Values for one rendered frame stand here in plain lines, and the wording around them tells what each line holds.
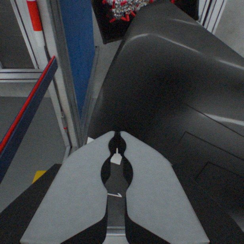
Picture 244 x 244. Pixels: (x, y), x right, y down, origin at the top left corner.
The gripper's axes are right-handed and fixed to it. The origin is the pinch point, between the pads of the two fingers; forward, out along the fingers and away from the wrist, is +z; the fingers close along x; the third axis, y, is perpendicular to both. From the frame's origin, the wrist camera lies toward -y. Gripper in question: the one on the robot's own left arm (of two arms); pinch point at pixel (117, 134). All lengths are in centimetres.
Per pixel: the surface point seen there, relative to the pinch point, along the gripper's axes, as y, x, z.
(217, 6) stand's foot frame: -19, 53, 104
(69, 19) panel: -9, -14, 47
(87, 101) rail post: 21, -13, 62
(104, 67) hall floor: 19, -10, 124
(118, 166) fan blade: 4.0, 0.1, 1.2
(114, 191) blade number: 7.2, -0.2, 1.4
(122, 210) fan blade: 10.2, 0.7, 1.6
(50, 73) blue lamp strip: 1.0, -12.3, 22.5
